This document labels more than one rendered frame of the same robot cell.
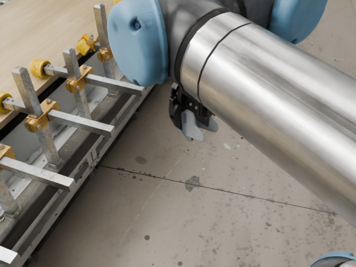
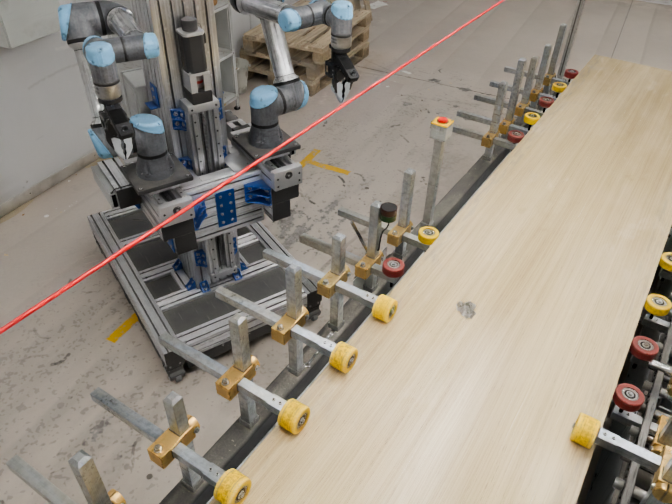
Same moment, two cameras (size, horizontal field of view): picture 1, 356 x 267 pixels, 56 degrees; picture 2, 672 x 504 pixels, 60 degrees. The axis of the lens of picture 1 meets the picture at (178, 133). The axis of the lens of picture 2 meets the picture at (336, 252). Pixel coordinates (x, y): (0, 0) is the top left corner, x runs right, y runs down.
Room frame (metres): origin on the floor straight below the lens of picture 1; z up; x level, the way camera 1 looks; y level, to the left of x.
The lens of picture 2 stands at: (1.93, 0.97, 2.28)
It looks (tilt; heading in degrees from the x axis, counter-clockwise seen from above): 39 degrees down; 191
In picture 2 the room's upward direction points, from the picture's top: 2 degrees clockwise
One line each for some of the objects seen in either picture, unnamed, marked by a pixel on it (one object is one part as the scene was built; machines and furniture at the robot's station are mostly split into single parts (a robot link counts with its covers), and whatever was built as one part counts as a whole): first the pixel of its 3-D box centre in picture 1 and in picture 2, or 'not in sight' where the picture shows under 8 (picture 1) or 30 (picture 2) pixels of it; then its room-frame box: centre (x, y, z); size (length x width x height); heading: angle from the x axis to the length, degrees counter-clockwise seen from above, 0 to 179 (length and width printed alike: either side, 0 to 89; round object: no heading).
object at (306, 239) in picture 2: not in sight; (347, 257); (0.22, 0.68, 0.84); 0.43 x 0.03 x 0.04; 69
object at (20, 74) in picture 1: (39, 123); (244, 374); (0.92, 0.51, 0.93); 0.04 x 0.04 x 0.48; 69
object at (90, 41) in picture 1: (87, 43); not in sight; (1.47, 0.44, 0.95); 0.10 x 0.04 x 0.10; 69
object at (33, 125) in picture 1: (42, 116); (238, 376); (0.94, 0.50, 0.95); 0.14 x 0.06 x 0.05; 159
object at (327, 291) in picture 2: not in sight; (334, 279); (0.47, 0.68, 0.95); 0.14 x 0.06 x 0.05; 159
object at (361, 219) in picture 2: not in sight; (383, 228); (-0.01, 0.79, 0.84); 0.44 x 0.03 x 0.04; 69
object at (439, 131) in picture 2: not in sight; (441, 129); (-0.26, 0.96, 1.18); 0.07 x 0.07 x 0.08; 69
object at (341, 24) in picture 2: not in sight; (341, 18); (-0.16, 0.55, 1.62); 0.09 x 0.08 x 0.11; 53
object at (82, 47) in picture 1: (85, 45); not in sight; (1.47, 0.45, 0.93); 0.09 x 0.08 x 0.09; 69
